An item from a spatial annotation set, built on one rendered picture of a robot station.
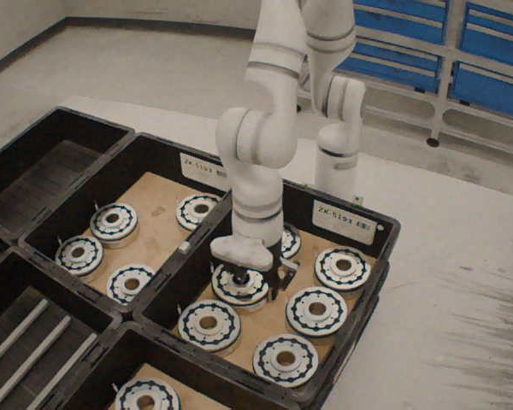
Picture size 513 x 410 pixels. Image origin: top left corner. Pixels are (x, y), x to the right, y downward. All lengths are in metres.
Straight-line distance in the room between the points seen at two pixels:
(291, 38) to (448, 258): 0.72
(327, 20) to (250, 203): 0.31
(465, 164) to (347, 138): 1.79
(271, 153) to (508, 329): 0.71
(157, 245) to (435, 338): 0.59
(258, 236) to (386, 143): 2.06
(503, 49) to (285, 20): 1.99
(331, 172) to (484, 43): 1.63
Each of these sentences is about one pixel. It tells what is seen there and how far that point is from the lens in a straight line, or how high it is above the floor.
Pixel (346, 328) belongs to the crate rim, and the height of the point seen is 0.93.
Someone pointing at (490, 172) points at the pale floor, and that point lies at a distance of 2.77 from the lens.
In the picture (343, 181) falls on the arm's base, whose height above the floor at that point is 0.86.
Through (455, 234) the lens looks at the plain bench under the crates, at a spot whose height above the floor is 0.70.
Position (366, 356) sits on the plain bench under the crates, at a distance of 0.99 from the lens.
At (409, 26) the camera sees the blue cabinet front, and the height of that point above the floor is 0.67.
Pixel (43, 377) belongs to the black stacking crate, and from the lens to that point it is 0.87.
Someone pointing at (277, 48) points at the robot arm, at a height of 1.28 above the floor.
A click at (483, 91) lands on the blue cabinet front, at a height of 0.41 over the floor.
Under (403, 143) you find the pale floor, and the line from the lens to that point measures 2.77.
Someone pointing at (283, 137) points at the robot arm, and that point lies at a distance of 0.62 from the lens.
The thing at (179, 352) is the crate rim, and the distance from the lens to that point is 0.72.
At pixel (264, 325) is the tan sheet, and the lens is 0.86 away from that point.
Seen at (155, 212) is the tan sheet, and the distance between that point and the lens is 1.06.
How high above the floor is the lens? 1.54
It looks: 43 degrees down
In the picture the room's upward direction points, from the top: 1 degrees counter-clockwise
